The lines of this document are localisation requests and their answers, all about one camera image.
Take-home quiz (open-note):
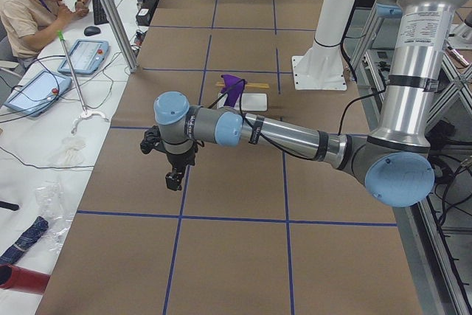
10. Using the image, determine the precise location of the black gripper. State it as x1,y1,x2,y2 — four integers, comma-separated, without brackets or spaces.
140,125,204,191

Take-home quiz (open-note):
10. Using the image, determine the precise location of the purple towel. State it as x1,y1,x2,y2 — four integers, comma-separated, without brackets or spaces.
221,74,246,107

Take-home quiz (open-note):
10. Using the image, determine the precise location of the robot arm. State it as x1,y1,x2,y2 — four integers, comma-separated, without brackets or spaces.
140,0,468,207

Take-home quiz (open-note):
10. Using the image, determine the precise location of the white towel rack with wooden bars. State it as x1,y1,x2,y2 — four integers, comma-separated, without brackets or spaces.
216,81,268,111

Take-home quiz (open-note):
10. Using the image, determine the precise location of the black box on desk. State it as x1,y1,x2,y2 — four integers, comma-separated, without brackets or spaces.
136,8,150,27

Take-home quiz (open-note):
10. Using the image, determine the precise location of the metal stand with white base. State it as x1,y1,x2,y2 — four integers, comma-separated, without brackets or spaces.
57,30,110,135

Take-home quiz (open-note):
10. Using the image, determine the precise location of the clear plastic bag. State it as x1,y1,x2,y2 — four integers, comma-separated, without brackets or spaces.
34,181,74,255

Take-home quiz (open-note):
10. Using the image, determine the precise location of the black keyboard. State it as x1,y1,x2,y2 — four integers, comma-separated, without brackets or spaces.
91,0,108,25

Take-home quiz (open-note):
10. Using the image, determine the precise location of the upper teach pendant tablet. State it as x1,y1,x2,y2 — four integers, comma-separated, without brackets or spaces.
61,39,110,75

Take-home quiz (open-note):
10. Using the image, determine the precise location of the teach pendant tablet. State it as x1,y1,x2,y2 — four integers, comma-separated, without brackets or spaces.
4,70,72,117
61,39,110,75

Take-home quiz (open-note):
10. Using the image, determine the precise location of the black computer mouse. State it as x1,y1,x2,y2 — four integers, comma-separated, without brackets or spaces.
83,26,101,37

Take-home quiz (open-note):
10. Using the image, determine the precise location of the dark blue folded umbrella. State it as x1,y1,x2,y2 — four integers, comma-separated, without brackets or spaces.
1,216,49,266

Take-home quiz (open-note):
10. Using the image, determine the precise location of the lower teach pendant tablet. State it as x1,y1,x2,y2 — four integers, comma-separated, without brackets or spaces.
4,70,72,117

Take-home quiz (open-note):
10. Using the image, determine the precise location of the red cylinder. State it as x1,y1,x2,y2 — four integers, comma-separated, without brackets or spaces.
1,264,50,295

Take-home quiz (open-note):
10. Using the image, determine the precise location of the seated person in beige shirt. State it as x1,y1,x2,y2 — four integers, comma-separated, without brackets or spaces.
1,0,89,61

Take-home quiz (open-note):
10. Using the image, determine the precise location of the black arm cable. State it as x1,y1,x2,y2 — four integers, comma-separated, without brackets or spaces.
204,79,386,159

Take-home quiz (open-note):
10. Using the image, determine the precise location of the aluminium frame post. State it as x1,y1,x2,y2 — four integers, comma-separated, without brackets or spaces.
100,0,138,73

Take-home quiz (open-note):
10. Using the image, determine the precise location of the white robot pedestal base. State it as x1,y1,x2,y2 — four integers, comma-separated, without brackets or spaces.
292,0,355,91

